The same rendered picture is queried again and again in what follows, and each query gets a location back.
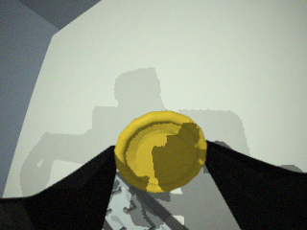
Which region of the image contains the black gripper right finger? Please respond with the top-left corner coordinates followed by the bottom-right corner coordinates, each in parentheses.
top-left (204, 140), bottom-right (307, 230)

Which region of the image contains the yellow plate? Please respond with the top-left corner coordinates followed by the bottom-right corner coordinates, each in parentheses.
top-left (114, 110), bottom-right (207, 194)

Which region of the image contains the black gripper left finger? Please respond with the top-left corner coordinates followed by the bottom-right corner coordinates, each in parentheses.
top-left (0, 146), bottom-right (117, 230)

